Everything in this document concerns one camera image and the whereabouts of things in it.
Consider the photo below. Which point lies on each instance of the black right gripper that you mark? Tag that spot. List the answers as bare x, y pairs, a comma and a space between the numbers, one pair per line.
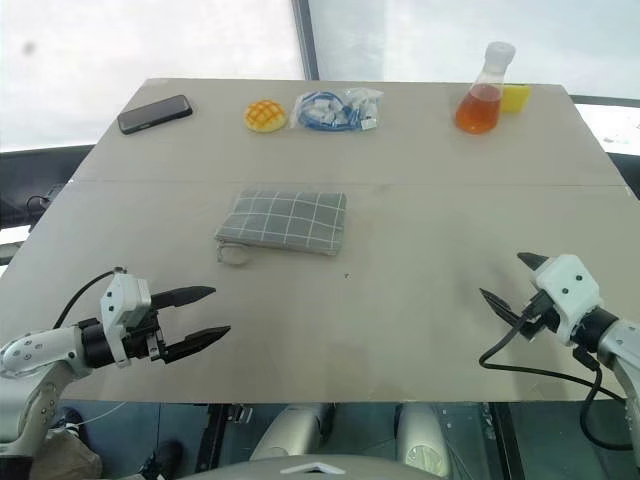
542, 315

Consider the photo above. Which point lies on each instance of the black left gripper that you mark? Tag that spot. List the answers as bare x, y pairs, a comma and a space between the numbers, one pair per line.
145, 340

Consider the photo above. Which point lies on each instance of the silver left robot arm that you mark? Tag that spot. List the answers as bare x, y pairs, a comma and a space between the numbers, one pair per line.
35, 350

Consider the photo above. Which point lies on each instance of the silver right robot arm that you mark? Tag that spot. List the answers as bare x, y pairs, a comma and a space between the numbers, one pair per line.
617, 345

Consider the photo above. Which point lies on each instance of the grey checked pouch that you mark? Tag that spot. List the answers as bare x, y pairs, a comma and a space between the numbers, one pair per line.
285, 220

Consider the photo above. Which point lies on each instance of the black shoe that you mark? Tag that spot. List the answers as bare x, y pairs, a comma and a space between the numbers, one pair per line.
162, 457

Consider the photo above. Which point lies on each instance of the silver left robot thigh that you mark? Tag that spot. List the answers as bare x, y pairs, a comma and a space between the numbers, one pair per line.
295, 430

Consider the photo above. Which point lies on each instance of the silver robot thigh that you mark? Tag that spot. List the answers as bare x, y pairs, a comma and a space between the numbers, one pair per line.
422, 435
295, 430

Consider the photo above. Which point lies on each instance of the glass flask with orange liquid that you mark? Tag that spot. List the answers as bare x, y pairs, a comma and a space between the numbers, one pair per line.
477, 112

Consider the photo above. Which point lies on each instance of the silver right robot thigh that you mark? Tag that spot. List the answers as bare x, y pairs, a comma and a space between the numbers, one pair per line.
422, 435

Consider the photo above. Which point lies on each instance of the yellow sponge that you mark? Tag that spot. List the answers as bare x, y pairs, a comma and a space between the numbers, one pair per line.
517, 99

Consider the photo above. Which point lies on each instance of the tan fabric bundle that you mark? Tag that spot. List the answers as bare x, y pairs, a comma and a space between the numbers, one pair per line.
65, 457

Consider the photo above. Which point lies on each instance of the grey robot torso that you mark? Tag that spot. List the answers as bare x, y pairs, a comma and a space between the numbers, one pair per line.
310, 469

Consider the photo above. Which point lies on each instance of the black smartphone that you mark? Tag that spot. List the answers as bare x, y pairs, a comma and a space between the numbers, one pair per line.
155, 114

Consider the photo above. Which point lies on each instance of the yellow pineapple bun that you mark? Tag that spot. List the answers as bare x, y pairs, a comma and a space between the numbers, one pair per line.
264, 116

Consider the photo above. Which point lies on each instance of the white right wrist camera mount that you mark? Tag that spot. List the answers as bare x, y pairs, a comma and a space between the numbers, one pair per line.
565, 290

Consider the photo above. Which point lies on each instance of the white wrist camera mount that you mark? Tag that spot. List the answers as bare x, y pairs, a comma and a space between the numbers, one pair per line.
565, 290
122, 300

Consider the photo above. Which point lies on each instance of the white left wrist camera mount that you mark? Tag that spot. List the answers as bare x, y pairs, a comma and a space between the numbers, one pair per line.
122, 300

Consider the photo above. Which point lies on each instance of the grey window frame post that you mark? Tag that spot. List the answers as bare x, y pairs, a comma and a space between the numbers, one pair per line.
306, 40

